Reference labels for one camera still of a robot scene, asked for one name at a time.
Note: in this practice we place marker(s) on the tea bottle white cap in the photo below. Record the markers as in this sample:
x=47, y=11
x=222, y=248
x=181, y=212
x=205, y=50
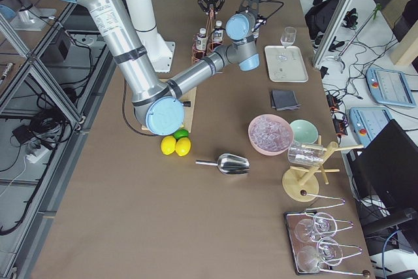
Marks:
x=201, y=43
x=217, y=35

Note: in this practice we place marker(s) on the copper wire bottle basket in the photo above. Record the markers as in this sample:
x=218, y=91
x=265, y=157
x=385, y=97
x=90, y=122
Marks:
x=210, y=25

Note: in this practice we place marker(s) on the clear wine glass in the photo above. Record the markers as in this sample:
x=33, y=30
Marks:
x=288, y=37

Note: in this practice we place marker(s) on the cream rabbit tray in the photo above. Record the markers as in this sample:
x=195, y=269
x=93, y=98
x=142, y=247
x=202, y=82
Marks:
x=285, y=64

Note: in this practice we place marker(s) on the bamboo cutting board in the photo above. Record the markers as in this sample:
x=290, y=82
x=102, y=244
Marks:
x=189, y=109

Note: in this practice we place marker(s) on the grey folded cloth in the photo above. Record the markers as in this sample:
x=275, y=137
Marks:
x=283, y=100

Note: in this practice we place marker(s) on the green lime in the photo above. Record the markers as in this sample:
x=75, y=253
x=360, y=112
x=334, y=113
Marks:
x=180, y=133

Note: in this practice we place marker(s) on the pink bowl with ice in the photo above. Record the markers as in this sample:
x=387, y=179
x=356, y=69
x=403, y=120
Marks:
x=270, y=134

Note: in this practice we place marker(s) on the green bowl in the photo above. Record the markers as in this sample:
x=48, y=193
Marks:
x=304, y=131

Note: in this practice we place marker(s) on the yellow lemon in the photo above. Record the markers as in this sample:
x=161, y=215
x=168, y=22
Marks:
x=183, y=146
x=168, y=145

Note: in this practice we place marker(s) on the metal ice scoop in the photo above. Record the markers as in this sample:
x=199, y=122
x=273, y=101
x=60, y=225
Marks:
x=228, y=164

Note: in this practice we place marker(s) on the blue teach pendant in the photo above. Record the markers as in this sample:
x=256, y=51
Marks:
x=389, y=87
x=367, y=122

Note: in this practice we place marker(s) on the glass jar on stand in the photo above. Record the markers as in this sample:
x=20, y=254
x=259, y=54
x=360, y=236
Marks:
x=306, y=154

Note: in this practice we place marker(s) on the wooden cup stand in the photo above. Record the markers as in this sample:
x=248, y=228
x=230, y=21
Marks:
x=300, y=183

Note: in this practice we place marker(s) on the black monitor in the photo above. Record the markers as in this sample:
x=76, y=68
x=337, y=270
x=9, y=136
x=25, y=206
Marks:
x=389, y=163

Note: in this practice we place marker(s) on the black wine glass tray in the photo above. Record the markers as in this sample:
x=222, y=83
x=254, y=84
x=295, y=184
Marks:
x=291, y=220

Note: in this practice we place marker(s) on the hanging wine glass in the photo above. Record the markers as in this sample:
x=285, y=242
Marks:
x=314, y=227
x=325, y=256

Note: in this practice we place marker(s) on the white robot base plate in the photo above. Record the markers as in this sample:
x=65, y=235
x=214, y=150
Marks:
x=164, y=62

